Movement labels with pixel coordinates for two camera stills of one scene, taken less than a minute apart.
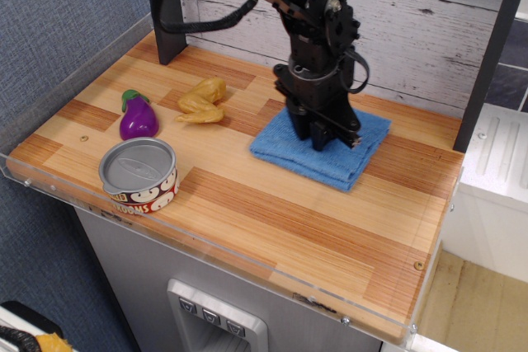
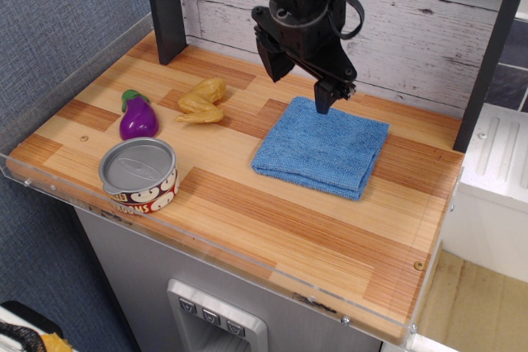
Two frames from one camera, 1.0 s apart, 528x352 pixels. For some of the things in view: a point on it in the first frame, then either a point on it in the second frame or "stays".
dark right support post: (492, 54) stays
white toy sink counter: (488, 218) stays
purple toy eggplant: (139, 119) stays
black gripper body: (321, 99) -> (311, 32)
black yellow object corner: (22, 330) stays
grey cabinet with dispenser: (175, 299) stays
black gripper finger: (322, 134) -> (327, 92)
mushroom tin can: (139, 175) stays
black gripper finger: (301, 120) -> (277, 63)
